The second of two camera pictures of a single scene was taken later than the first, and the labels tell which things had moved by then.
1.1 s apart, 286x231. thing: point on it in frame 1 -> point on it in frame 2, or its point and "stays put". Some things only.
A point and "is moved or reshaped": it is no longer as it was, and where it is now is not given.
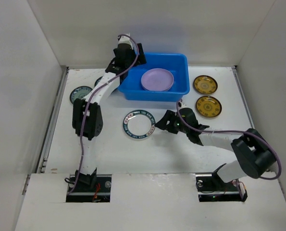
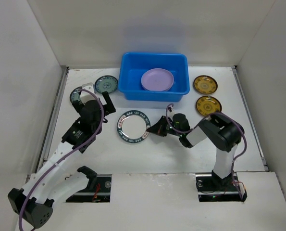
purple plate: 157,80 stays put
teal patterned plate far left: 79,92 stays put
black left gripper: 142,58 -> 108,108
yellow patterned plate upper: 205,84 stays put
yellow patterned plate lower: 208,106 stays put
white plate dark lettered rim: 139,123 is moved or reshaped
